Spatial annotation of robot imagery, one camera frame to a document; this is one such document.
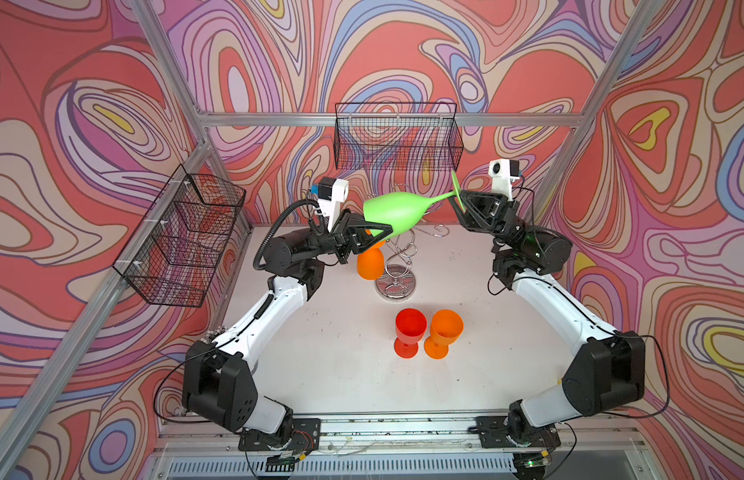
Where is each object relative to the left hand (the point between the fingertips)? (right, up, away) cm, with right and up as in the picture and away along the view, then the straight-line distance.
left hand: (390, 241), depth 52 cm
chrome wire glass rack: (+5, -11, +47) cm, 49 cm away
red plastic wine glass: (+7, -22, +27) cm, 36 cm away
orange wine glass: (+16, -22, +27) cm, 38 cm away
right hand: (+11, +6, 0) cm, 13 cm away
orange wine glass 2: (-4, -5, +27) cm, 27 cm away
